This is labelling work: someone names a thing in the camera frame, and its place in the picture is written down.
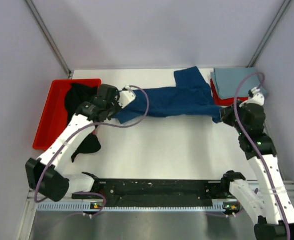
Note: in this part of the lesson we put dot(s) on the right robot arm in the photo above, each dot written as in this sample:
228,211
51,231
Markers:
272,214

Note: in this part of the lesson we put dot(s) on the folded light blue t shirt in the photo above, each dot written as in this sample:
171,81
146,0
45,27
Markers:
226,81

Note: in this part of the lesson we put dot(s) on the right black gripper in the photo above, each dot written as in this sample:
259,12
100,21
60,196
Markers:
225,113

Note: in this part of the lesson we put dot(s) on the folded red t shirt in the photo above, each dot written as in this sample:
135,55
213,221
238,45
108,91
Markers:
217,100

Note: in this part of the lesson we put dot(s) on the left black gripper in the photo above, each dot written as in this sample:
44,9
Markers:
118,106

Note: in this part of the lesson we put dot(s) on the red plastic tray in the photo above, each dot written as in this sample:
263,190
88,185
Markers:
54,117

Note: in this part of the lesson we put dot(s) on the left aluminium frame post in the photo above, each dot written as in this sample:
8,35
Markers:
47,36

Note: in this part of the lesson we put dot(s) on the dark blue t shirt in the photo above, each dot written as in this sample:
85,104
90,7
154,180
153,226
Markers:
191,96

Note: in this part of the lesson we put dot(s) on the aluminium frame post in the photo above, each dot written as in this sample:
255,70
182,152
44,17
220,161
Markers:
284,7
47,36

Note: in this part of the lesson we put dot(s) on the right aluminium frame post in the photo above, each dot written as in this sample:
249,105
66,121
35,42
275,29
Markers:
284,7

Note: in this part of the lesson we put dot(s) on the light blue cable duct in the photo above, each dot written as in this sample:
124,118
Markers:
82,206

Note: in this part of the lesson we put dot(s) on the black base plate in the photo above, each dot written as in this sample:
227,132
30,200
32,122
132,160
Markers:
159,192

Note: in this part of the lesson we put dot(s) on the black t shirt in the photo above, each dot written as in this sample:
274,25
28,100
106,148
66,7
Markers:
77,95

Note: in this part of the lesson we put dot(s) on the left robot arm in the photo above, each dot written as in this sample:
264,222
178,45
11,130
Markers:
45,173

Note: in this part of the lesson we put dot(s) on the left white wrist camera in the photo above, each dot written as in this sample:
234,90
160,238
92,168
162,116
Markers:
126,97

